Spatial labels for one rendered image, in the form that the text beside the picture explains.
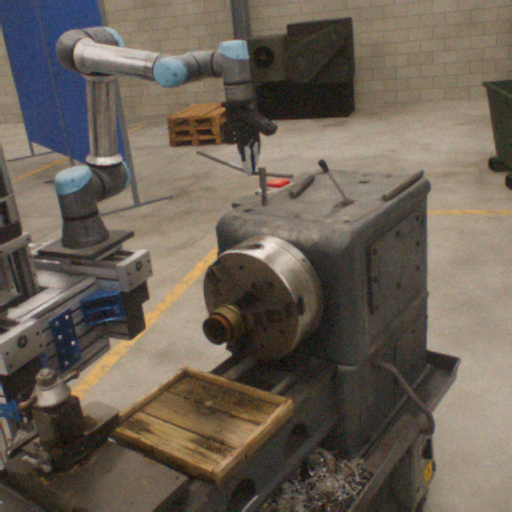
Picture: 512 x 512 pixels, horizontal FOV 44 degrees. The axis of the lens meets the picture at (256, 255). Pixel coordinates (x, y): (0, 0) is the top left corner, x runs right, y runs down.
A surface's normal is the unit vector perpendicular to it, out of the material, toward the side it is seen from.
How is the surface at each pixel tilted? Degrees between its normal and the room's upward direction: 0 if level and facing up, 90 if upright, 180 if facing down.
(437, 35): 90
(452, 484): 0
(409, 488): 90
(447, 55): 90
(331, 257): 90
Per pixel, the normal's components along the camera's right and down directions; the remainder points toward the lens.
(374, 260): 0.80, 0.14
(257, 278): -0.58, 0.36
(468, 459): -0.11, -0.92
